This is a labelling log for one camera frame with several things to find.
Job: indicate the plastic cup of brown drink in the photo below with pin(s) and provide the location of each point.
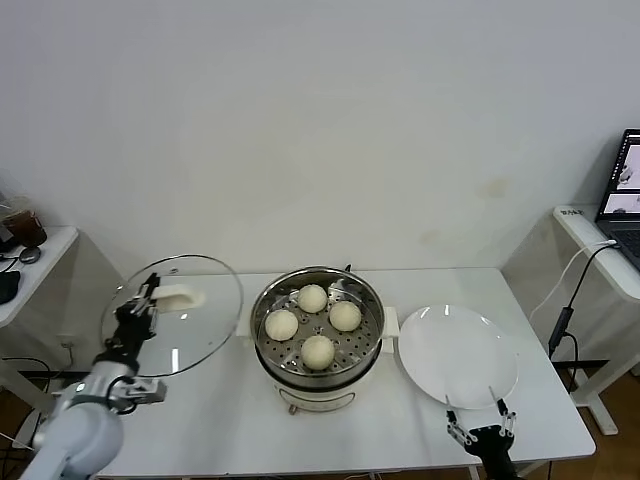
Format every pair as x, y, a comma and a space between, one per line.
22, 227

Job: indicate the open dark laptop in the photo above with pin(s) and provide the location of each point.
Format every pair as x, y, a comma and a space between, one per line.
625, 175

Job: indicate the stainless steel steamer basket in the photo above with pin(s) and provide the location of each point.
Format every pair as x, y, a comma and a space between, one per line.
280, 370

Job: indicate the black computer mouse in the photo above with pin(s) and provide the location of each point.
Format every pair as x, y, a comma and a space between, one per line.
7, 286

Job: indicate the white side table with cup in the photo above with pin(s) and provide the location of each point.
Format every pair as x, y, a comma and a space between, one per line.
50, 250

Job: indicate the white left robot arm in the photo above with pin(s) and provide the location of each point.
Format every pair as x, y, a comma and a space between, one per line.
80, 440

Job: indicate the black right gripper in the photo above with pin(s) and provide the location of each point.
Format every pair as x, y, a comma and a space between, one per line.
487, 440

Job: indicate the white steamed baozi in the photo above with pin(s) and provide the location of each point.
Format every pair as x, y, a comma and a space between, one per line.
318, 352
345, 316
281, 324
312, 298

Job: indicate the white round plate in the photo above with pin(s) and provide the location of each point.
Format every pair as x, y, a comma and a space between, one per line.
450, 350

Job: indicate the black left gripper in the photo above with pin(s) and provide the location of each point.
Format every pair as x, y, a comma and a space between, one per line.
127, 332

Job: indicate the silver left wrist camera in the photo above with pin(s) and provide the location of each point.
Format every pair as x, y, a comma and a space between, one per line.
150, 391

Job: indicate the cream electric cooker base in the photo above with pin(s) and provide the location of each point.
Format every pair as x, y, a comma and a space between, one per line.
320, 397

